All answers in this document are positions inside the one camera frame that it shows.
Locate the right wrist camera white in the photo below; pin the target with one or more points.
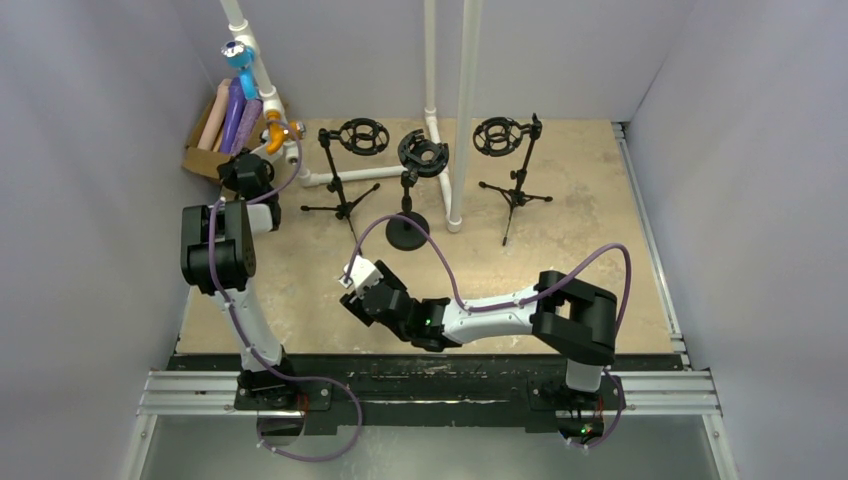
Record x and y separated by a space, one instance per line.
359 275

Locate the orange toy microphone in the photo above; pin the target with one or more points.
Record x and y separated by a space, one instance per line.
280 131

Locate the pink microphone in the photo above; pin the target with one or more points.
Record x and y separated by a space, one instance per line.
215 117

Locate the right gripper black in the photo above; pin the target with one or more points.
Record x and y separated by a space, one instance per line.
364 302

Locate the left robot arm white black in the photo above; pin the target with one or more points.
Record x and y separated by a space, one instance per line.
219 258

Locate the glitter purple microphone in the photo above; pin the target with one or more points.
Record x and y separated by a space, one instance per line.
250 115

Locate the white PVC pipe frame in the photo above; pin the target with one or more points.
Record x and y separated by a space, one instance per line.
452 183

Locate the blue toy microphone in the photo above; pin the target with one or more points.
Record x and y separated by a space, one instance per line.
240 56

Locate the aluminium frame rail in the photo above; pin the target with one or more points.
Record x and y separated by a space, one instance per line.
205 387

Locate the black table edge rail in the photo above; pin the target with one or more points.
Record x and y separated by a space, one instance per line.
510 391

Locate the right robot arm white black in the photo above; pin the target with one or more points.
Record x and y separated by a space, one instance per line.
573 317

